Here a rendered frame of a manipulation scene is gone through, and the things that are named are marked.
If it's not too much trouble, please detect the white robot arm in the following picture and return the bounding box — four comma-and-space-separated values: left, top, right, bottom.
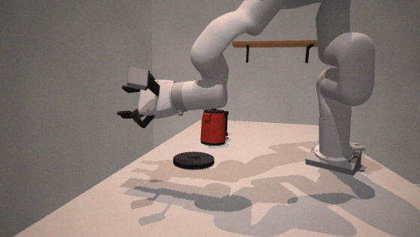
171, 0, 375, 163

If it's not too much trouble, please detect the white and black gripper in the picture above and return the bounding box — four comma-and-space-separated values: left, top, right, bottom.
117, 74, 178, 128

